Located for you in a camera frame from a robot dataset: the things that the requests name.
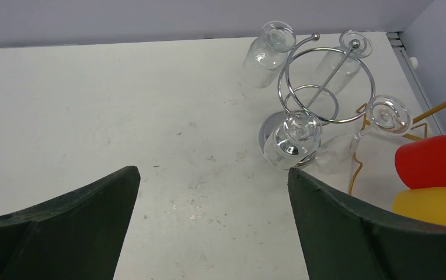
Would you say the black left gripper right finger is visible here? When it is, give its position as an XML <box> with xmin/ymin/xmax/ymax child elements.
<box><xmin>288</xmin><ymin>168</ymin><xmax>446</xmax><ymax>279</ymax></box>

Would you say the yellow plastic wine glass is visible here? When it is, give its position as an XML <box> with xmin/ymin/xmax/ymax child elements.
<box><xmin>392</xmin><ymin>187</ymin><xmax>446</xmax><ymax>226</ymax></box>

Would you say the patterned clear glass goblet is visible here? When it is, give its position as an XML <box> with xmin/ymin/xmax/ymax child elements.
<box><xmin>258</xmin><ymin>111</ymin><xmax>322</xmax><ymax>170</ymax></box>

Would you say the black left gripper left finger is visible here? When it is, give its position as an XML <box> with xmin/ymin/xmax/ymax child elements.
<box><xmin>0</xmin><ymin>166</ymin><xmax>141</xmax><ymax>279</ymax></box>

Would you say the gold wire glass rack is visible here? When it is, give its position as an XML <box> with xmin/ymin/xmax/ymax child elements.
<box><xmin>348</xmin><ymin>101</ymin><xmax>446</xmax><ymax>195</ymax></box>

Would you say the red plastic wine glass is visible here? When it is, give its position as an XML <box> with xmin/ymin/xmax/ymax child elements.
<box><xmin>395</xmin><ymin>135</ymin><xmax>446</xmax><ymax>190</ymax></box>

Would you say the chrome spiral glass rack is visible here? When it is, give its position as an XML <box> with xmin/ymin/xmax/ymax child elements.
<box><xmin>258</xmin><ymin>33</ymin><xmax>377</xmax><ymax>167</ymax></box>

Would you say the clear stemmed wine glass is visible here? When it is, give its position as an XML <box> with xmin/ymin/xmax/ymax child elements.
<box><xmin>314</xmin><ymin>95</ymin><xmax>413</xmax><ymax>174</ymax></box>

